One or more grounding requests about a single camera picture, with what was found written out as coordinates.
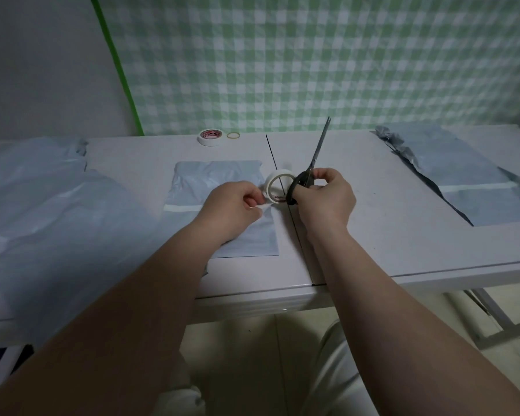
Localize white tape roll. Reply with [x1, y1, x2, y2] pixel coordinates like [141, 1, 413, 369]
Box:
[263, 169, 296, 204]

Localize green tape strip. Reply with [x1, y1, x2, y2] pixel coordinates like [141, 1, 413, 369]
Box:
[89, 0, 145, 137]

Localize person's right forearm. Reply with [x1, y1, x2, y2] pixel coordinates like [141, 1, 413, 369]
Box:
[305, 225, 520, 416]

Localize grey mailer bag black lining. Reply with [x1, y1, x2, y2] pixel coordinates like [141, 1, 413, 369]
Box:
[374, 122, 520, 227]

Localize person's white trousers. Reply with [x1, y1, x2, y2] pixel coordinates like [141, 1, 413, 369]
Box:
[151, 318, 380, 416]

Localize large grey mailer bag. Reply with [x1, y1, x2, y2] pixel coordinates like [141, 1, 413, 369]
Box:
[0, 169, 209, 349]

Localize person's left hand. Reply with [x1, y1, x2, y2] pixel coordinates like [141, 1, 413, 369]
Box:
[195, 181, 265, 244]

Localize crumpled grey mailer bag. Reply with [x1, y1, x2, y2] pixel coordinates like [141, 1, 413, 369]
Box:
[0, 136, 88, 178]

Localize black scissors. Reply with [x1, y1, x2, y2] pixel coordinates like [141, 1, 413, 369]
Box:
[285, 116, 332, 206]

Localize person's left forearm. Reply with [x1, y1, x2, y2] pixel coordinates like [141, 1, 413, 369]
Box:
[0, 222, 235, 416]

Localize white table leg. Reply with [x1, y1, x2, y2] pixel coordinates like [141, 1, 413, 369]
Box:
[0, 344, 27, 397]

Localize green checked backdrop cloth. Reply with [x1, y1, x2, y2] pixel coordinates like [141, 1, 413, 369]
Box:
[96, 0, 520, 135]

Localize person's right hand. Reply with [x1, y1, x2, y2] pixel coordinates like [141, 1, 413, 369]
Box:
[291, 168, 357, 241]

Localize red label tape roll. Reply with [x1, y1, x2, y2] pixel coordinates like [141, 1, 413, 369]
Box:
[198, 129, 224, 147]

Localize white table leg frame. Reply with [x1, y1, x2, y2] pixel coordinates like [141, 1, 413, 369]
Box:
[463, 288, 520, 350]

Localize small grey mailer bag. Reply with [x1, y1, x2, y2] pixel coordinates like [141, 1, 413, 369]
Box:
[163, 159, 280, 259]

